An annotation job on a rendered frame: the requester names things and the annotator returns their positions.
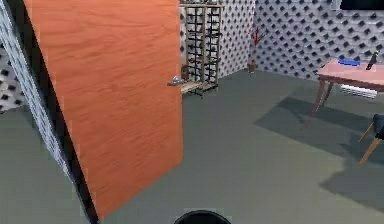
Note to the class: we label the orange wooden room door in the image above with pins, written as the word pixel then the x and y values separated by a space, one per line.
pixel 110 100

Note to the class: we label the reddish brown wooden table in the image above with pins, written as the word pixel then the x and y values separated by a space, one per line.
pixel 350 75

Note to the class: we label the red branch house plant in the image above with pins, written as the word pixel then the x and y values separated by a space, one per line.
pixel 255 46

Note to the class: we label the black upright object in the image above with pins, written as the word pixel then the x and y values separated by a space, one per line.
pixel 372 60

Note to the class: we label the blue flat object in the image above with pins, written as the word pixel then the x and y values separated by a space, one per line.
pixel 349 62

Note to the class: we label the wooden rack with black grid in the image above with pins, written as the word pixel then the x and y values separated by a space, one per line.
pixel 203 46

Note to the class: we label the white ribbed flat object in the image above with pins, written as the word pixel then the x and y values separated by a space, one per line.
pixel 358 90

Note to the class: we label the dark chair with wooden legs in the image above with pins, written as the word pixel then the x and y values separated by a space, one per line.
pixel 376 133

